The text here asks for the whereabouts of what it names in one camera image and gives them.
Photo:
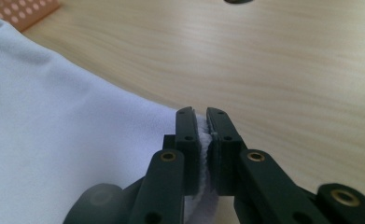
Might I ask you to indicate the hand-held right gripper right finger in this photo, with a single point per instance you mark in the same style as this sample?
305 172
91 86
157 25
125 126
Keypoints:
225 155

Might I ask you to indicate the pink perforated plastic basket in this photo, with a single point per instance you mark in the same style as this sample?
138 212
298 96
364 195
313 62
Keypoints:
21 12

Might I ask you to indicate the white towel with grey print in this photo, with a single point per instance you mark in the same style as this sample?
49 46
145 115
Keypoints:
62 124

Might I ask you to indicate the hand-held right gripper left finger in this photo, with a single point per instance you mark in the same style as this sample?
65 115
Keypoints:
189 155

